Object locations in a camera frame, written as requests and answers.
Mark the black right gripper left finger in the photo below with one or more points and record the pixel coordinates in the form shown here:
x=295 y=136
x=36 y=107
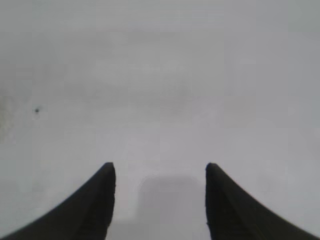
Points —
x=87 y=215

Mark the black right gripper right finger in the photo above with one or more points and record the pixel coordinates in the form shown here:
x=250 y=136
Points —
x=232 y=217

